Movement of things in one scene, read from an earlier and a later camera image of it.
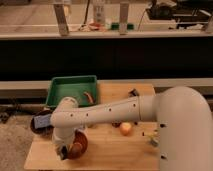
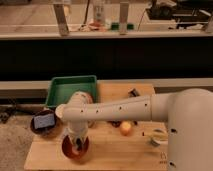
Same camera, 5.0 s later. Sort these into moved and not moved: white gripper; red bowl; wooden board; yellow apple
Moved: white gripper
Not moved: red bowl; yellow apple; wooden board
